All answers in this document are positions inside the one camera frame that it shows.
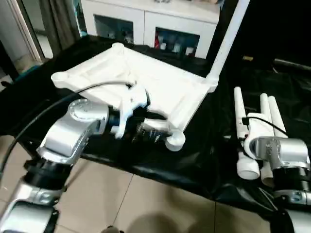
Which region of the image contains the white plastic table leg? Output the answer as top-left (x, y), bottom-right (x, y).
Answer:
top-left (206, 0), bottom-right (251, 83)
top-left (268, 96), bottom-right (288, 139)
top-left (233, 87), bottom-right (260, 180)
top-left (259, 94), bottom-right (276, 187)

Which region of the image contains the white plastic table top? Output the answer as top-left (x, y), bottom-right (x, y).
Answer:
top-left (51, 42), bottom-right (219, 151)

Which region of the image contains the black mat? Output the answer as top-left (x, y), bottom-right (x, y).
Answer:
top-left (0, 33), bottom-right (311, 219)

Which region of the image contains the black pole with tan tip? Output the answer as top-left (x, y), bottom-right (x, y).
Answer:
top-left (243, 56), bottom-right (311, 71)

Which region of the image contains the white cabinet with glass doors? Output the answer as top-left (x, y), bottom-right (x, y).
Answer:
top-left (81, 0), bottom-right (221, 59)

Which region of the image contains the teal plastic container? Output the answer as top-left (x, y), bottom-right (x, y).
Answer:
top-left (17, 64), bottom-right (44, 82)

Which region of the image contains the black backdrop cloth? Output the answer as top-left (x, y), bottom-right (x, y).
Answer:
top-left (208, 0), bottom-right (311, 71)

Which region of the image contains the grey curtain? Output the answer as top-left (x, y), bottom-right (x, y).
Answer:
top-left (40, 0), bottom-right (85, 51)

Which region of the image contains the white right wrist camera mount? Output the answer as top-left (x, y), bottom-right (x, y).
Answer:
top-left (242, 112), bottom-right (275, 160)

